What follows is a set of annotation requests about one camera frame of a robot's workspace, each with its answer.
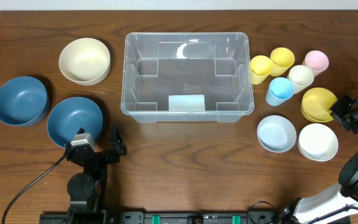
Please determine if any yellow small bowl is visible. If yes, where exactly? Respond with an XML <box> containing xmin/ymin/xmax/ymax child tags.
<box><xmin>301</xmin><ymin>87</ymin><xmax>337</xmax><ymax>123</ymax></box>

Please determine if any white small bowl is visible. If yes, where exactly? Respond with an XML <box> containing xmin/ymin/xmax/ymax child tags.
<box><xmin>298</xmin><ymin>123</ymin><xmax>339</xmax><ymax>162</ymax></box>

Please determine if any pink cup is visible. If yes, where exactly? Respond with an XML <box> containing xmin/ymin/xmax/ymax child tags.
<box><xmin>302</xmin><ymin>50</ymin><xmax>329</xmax><ymax>77</ymax></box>

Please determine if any cream cup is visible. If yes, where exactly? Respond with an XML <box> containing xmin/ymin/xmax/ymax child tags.
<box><xmin>287</xmin><ymin>65</ymin><xmax>314</xmax><ymax>94</ymax></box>

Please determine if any grey-blue small bowl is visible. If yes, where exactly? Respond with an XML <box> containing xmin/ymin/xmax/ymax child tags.
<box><xmin>257</xmin><ymin>115</ymin><xmax>297</xmax><ymax>153</ymax></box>

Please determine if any yellow cup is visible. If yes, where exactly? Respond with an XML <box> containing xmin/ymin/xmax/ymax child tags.
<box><xmin>250</xmin><ymin>55</ymin><xmax>273</xmax><ymax>85</ymax></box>
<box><xmin>270</xmin><ymin>47</ymin><xmax>295</xmax><ymax>77</ymax></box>

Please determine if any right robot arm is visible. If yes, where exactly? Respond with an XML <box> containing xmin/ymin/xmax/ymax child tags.
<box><xmin>275</xmin><ymin>94</ymin><xmax>358</xmax><ymax>224</ymax></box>

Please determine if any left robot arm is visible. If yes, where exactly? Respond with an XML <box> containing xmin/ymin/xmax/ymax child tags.
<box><xmin>64</xmin><ymin>124</ymin><xmax>127</xmax><ymax>223</ymax></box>

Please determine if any clear plastic storage container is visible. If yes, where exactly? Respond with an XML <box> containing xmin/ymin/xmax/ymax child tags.
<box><xmin>121</xmin><ymin>32</ymin><xmax>254</xmax><ymax>123</ymax></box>

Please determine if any yellow cup beside container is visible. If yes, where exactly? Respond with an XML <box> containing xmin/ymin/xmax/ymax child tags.
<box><xmin>250</xmin><ymin>55</ymin><xmax>273</xmax><ymax>85</ymax></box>

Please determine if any dark blue bowl near gripper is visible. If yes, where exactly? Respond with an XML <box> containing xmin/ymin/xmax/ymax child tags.
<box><xmin>47</xmin><ymin>96</ymin><xmax>103</xmax><ymax>147</ymax></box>

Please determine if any dark blue bowl far left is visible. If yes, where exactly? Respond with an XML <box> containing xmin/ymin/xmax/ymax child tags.
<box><xmin>0</xmin><ymin>76</ymin><xmax>50</xmax><ymax>126</ymax></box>

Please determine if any cream bowl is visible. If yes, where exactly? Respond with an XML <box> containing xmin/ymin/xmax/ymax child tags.
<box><xmin>58</xmin><ymin>38</ymin><xmax>111</xmax><ymax>86</ymax></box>

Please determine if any light blue cup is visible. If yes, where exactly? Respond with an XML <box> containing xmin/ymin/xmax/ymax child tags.
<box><xmin>265</xmin><ymin>77</ymin><xmax>294</xmax><ymax>106</ymax></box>

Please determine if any left black cable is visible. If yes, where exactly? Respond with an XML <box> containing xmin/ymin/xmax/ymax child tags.
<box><xmin>1</xmin><ymin>154</ymin><xmax>68</xmax><ymax>224</ymax></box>

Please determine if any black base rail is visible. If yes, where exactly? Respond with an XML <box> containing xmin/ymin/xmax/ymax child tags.
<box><xmin>39</xmin><ymin>210</ymin><xmax>281</xmax><ymax>224</ymax></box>

